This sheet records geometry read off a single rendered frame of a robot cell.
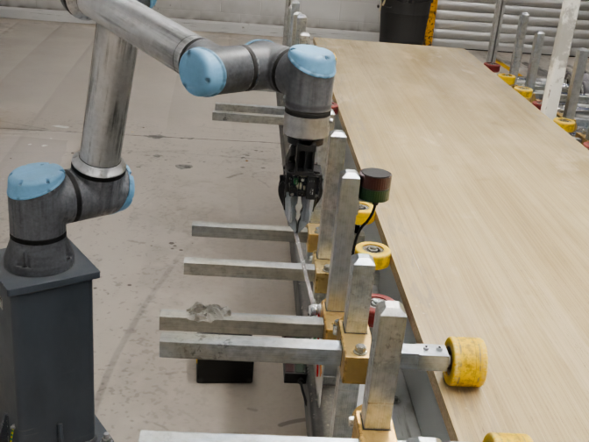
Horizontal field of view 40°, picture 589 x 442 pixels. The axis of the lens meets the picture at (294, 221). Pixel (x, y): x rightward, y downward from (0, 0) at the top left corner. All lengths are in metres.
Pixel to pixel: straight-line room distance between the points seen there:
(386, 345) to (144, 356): 2.05
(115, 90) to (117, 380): 1.16
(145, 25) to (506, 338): 0.93
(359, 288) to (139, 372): 1.75
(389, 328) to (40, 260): 1.40
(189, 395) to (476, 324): 1.48
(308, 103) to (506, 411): 0.65
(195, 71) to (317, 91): 0.23
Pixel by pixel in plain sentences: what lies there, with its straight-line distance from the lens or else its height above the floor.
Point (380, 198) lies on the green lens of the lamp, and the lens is 1.49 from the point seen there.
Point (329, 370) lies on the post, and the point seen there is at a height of 0.73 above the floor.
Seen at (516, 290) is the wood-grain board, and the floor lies 0.90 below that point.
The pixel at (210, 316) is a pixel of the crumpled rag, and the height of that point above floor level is 0.87.
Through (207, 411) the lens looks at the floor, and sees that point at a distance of 2.77.
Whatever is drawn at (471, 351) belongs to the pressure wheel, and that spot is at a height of 0.97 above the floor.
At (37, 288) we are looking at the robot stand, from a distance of 2.26.
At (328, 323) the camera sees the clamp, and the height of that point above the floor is 0.87.
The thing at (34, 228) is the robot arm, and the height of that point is 0.74.
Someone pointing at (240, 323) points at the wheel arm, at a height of 0.86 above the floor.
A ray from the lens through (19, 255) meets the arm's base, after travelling 2.29.
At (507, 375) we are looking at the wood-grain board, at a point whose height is 0.90.
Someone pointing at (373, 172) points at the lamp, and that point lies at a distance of 1.50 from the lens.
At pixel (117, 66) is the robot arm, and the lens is 2.12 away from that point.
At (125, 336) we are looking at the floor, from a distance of 3.16.
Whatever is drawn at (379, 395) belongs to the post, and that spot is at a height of 1.02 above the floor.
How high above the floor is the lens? 1.64
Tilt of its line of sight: 23 degrees down
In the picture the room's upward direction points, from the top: 5 degrees clockwise
